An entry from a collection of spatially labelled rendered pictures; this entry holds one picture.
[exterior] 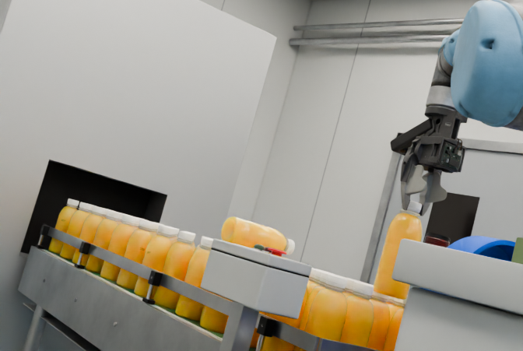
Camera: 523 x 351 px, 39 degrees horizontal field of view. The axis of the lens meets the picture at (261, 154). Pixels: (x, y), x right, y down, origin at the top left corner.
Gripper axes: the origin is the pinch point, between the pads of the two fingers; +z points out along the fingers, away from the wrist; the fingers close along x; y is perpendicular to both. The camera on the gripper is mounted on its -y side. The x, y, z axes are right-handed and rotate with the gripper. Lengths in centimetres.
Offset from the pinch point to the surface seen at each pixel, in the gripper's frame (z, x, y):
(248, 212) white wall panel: -13, 251, -442
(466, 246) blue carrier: 6.6, -6.5, 21.4
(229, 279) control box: 23.3, -31.5, -9.1
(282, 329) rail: 30.0, -18.3, -7.1
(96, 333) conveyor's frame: 50, -20, -83
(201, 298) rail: 31, -18, -39
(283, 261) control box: 17.5, -28.2, 1.1
